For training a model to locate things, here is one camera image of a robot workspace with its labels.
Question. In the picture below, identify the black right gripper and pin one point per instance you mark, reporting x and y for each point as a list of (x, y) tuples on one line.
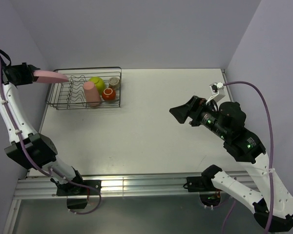
[(192, 108)]

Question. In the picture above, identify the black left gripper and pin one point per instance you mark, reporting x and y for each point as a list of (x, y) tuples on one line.
[(27, 69)]

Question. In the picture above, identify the pink plate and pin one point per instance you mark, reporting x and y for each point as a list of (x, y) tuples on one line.
[(42, 76)]

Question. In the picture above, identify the speckled ceramic cup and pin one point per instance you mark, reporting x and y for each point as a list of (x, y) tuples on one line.
[(114, 82)]

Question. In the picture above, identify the pink tumbler cup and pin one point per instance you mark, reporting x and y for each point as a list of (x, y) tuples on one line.
[(91, 94)]

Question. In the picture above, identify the orange black mug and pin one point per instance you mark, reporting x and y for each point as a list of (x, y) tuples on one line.
[(109, 94)]

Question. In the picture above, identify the green bowl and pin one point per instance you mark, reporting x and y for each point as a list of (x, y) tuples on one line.
[(99, 83)]

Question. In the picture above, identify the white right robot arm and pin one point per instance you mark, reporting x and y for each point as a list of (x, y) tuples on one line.
[(246, 148)]

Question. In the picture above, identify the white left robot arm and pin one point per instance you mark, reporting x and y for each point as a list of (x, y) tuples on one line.
[(28, 147)]

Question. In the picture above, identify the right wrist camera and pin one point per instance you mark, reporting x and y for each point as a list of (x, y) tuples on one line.
[(217, 92)]

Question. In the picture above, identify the wire dish rack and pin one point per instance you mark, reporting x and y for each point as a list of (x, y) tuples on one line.
[(70, 95)]

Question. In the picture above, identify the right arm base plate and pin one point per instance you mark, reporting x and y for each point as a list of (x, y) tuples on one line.
[(199, 184)]

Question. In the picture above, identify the aluminium table rail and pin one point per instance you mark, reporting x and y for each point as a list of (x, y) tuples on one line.
[(40, 187)]

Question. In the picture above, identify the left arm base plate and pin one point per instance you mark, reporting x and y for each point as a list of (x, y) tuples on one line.
[(77, 197)]

